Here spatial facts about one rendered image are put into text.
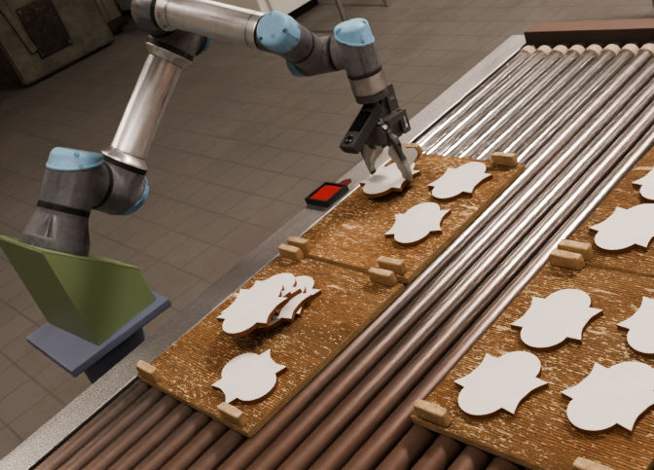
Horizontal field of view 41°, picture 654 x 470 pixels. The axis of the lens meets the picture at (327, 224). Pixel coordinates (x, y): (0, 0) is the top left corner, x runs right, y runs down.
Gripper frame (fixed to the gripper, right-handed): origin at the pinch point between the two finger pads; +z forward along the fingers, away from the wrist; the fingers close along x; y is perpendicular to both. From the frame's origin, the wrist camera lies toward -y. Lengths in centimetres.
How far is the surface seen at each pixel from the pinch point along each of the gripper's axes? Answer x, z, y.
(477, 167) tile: -17.0, 1.0, 9.8
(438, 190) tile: -13.5, 1.5, 0.2
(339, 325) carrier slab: -21.8, 5.0, -41.7
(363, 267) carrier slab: -14.0, 4.1, -26.0
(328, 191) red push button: 17.7, 3.4, -3.6
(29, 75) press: 650, 73, 199
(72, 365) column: 40, 13, -69
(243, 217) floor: 203, 91, 85
